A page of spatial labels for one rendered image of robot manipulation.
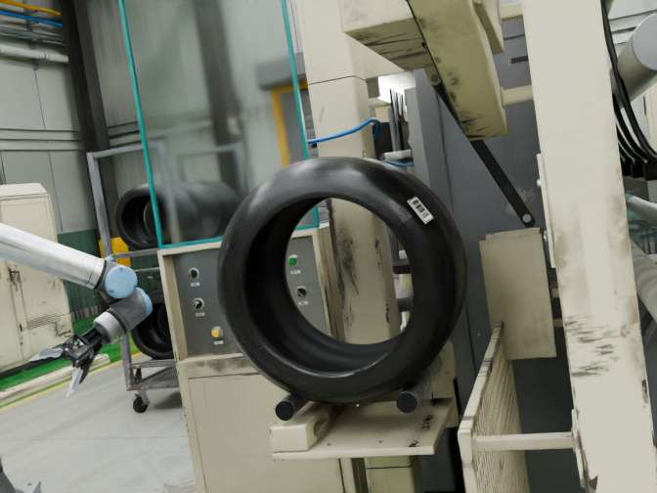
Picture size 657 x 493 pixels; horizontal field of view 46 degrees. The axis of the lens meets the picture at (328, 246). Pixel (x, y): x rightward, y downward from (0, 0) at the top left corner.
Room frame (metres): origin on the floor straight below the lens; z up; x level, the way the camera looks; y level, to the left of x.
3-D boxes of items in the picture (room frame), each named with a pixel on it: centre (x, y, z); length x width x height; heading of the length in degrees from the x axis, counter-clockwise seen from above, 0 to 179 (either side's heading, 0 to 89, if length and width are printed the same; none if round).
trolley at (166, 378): (6.00, 1.10, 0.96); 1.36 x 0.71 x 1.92; 157
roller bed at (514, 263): (1.92, -0.46, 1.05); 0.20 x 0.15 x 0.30; 163
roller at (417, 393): (1.78, -0.17, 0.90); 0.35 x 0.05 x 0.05; 163
